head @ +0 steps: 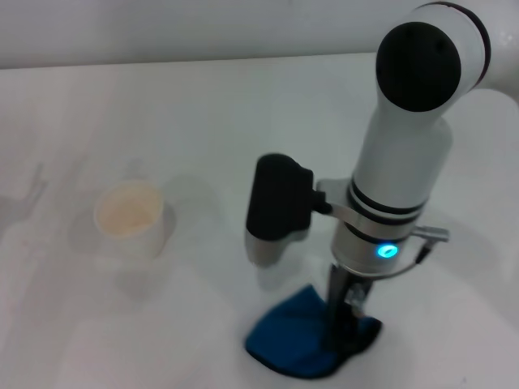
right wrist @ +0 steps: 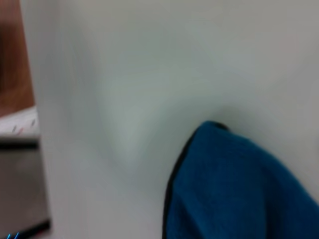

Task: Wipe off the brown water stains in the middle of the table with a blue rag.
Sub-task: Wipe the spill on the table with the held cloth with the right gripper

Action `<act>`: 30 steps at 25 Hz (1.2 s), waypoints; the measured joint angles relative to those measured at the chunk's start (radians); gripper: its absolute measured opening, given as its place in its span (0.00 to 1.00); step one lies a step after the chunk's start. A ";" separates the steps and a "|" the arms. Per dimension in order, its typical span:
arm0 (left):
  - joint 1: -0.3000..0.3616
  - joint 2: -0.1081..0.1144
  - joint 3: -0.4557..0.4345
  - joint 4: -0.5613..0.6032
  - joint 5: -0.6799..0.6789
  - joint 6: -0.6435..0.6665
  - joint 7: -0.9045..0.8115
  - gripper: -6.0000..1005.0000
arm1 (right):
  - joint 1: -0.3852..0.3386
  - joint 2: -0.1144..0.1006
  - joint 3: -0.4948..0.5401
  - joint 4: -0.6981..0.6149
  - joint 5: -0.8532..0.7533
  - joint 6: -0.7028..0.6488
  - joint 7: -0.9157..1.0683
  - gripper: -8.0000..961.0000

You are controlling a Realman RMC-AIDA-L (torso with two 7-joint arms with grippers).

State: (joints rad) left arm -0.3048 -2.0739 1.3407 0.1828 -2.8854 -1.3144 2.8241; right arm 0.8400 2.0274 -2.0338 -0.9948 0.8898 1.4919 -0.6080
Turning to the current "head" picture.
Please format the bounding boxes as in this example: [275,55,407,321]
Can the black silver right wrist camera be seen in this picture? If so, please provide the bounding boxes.
[243,152,330,268]

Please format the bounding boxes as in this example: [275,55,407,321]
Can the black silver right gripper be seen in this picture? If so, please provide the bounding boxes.
[323,263,375,353]

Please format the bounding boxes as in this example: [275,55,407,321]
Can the white paper cup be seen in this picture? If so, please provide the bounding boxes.
[92,182,165,261]

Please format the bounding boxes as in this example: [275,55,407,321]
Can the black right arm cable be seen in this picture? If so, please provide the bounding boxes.
[376,237,434,281]

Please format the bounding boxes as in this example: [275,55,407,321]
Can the blue microfibre rag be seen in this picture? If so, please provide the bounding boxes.
[244,284,384,370]

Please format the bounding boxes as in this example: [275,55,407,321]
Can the silver right arm cable connector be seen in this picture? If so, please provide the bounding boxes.
[413,225,451,244]

